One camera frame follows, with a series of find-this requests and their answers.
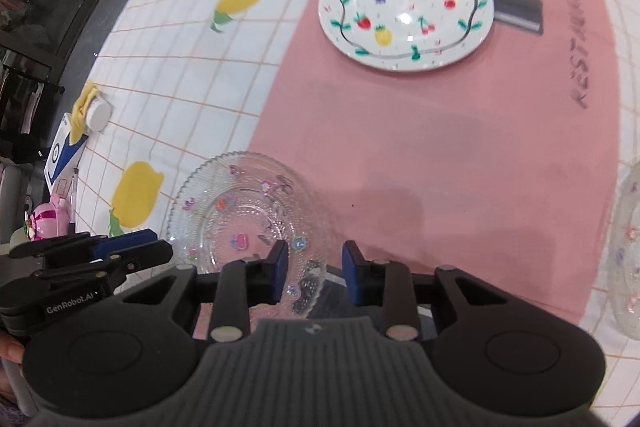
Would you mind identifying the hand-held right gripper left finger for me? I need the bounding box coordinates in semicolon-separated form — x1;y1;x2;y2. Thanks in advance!
117;238;290;344

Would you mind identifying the yellow cloth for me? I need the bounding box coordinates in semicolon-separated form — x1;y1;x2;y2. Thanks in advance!
71;81;102;146

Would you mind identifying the blue white box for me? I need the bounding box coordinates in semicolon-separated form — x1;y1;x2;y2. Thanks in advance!
44;114;89;196

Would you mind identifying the pink toy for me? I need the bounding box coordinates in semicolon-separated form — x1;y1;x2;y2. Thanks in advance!
25;197;72;241

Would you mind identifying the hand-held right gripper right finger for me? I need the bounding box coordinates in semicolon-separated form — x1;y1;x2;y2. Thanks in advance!
341;240;522;342

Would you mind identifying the dark glass cabinet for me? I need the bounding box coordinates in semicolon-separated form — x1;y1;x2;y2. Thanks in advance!
0;0;132;158

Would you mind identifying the large clear glass plate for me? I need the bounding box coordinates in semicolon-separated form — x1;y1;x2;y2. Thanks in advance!
607;159;640;340

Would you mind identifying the small clear glass plate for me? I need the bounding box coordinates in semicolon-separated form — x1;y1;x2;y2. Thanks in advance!
167;151;332;320

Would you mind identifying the pink and white printed tablecloth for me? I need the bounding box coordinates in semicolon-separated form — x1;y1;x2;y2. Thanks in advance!
75;0;640;343

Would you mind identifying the white fruit-printed plate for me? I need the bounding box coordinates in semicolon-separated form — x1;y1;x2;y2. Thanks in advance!
318;0;496;75

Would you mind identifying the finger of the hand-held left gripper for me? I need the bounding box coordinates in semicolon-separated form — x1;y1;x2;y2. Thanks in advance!
31;240;174;293
9;228;157;260

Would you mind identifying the person's left hand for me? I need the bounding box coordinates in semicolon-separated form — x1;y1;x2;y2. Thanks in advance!
0;338;27;365

